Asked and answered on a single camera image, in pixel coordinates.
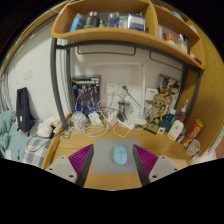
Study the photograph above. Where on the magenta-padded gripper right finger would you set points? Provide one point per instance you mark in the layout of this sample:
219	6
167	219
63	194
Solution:
161	166

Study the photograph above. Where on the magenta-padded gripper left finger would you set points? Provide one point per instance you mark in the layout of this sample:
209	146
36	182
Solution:
63	167

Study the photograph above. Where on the light blue computer mouse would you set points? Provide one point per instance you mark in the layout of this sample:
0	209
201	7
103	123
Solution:
120	155

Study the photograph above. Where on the small white cube clock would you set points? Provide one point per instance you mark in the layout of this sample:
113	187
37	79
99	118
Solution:
161	130

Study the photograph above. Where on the white mug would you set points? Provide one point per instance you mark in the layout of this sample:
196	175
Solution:
193	147

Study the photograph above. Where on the white red-capped lotion bottle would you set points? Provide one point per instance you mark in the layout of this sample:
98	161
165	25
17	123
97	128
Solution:
175	130

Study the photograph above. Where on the clear domed plastic container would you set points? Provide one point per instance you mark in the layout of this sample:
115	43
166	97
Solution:
78	120

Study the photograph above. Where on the blue bottle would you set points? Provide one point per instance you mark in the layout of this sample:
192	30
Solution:
171	115

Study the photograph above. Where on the white power strip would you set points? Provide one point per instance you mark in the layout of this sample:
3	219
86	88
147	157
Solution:
126	125

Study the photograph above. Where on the plaid bedding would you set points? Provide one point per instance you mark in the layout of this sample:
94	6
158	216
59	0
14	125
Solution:
16	140

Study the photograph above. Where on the white charger block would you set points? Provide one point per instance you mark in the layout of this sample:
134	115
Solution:
94	118

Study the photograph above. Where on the tan toy figure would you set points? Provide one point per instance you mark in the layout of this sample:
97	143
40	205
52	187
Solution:
159	108

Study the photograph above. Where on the dark spray bottle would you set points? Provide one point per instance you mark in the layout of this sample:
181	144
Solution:
182	110

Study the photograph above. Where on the black power adapter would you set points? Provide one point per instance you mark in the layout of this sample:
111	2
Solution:
121	116

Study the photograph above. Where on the black backpack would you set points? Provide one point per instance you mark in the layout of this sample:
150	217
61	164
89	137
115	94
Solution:
24	110

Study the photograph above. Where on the stainless steel cup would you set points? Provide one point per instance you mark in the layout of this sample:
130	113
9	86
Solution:
124	107

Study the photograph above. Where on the robot model kit box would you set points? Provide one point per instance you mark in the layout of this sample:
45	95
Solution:
85	95

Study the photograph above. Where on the wooden shelf unit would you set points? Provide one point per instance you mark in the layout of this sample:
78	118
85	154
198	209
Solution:
110	33

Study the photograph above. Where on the white wall box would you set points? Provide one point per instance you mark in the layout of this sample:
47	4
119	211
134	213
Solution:
151	93

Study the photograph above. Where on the white wall socket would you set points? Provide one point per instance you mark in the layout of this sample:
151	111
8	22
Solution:
111	88
128	90

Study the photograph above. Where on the grey metal desk frame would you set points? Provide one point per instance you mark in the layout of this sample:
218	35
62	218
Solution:
55	83

